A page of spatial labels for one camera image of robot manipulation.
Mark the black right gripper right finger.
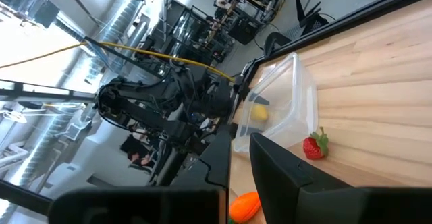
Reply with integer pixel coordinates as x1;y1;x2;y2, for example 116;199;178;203
249;132;352;224

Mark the red toy strawberry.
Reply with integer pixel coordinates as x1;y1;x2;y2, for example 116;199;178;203
302;126;330;161

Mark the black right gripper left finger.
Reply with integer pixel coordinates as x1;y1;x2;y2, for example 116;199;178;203
170;126;232;188

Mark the clear plastic tupperware container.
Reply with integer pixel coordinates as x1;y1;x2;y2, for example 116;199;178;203
232;51;320;156

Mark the black equipment rack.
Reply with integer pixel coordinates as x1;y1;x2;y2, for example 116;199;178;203
167;4;237;66

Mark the person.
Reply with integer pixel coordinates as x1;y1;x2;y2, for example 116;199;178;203
120;132;158;174

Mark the orange toy carrot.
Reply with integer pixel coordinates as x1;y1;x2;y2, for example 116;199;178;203
228;191;262;224

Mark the black floor stand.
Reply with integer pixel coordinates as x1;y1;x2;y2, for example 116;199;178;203
294;0;331;36

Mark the yellow toy lemon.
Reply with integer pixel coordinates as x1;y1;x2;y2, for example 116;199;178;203
250;104;270;122

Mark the yellow cable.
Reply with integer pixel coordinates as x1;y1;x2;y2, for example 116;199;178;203
0;40;236;83

